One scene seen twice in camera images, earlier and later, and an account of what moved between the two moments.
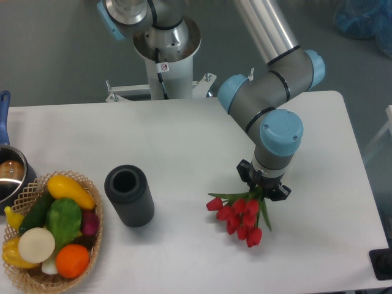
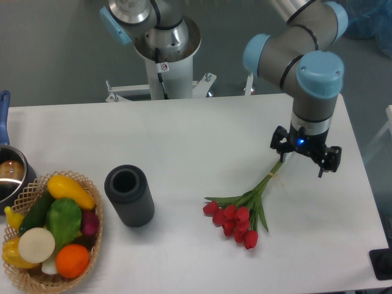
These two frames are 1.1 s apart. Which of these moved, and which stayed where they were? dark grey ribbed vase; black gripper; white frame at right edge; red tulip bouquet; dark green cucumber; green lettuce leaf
Moved: black gripper; red tulip bouquet
Stayed: dark grey ribbed vase; white frame at right edge; green lettuce leaf; dark green cucumber
